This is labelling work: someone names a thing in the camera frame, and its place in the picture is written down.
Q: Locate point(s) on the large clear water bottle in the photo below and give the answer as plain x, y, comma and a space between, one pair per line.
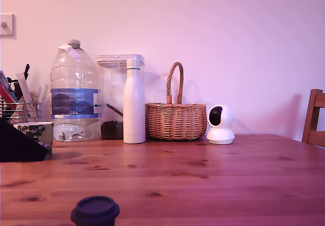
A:
73, 83

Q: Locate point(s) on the white paper strip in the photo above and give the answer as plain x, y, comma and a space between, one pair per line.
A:
24, 89

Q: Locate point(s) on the illustrated green ceramic mug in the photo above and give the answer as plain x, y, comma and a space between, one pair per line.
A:
44, 132

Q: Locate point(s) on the black clip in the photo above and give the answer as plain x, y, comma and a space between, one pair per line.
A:
27, 71

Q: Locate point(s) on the dark coffee capsule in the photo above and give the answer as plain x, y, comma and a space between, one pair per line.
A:
95, 210

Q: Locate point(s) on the clear container with white lid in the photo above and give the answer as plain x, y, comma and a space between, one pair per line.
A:
111, 83

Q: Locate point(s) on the white wall switch plate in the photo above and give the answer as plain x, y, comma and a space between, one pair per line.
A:
7, 28

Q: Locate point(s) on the red flat item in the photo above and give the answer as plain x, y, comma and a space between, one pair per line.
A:
5, 91

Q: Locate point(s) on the wooden chair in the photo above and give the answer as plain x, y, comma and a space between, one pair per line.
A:
311, 114

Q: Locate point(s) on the small white round camera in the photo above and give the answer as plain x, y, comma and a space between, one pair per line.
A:
226, 119

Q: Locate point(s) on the white insulated bottle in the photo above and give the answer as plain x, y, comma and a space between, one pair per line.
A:
134, 104

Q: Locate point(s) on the blue book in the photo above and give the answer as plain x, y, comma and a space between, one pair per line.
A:
2, 76

